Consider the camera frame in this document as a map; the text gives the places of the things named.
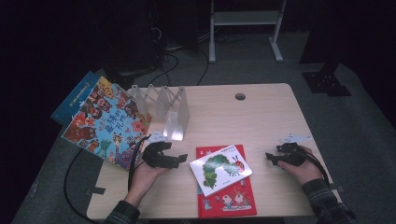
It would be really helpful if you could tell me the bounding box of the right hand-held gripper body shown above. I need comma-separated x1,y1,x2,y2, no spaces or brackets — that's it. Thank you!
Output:
276,133,313,168

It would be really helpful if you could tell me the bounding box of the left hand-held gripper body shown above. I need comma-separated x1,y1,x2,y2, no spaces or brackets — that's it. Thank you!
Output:
141,130,180,170

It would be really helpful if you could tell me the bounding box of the white caterpillar picture book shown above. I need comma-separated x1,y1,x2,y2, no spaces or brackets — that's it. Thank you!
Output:
189,144,254,198

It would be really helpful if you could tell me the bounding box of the translucent expandable book rack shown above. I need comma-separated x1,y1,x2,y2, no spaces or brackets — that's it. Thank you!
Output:
127,84,191,142

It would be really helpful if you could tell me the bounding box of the colourful animal faces picture book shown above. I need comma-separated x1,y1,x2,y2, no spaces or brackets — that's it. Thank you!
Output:
61,76,153,173

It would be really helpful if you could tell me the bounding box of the red picture book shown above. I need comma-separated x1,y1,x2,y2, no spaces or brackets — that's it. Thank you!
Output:
195,144,259,219

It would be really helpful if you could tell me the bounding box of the blue monster picture book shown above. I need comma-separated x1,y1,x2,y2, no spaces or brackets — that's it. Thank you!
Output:
50,70,101,127

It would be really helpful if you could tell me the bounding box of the person's right hand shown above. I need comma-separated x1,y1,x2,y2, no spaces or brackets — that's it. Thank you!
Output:
278,145,325,187

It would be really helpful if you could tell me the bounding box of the person's left hand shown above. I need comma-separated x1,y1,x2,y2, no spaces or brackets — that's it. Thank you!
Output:
125,162,171,205

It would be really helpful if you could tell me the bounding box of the black stand base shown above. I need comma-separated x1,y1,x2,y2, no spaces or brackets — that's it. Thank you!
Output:
104,69,135,91
302,62,353,97

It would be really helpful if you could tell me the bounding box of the black floor cable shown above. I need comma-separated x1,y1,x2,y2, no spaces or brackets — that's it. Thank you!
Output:
146,51,180,89
195,48,210,87

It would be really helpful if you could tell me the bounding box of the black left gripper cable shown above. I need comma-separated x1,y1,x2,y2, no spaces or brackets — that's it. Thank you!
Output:
63,134,152,224

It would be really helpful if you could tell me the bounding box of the white metal table frame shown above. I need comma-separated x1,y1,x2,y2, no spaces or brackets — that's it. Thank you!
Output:
208,0,288,64

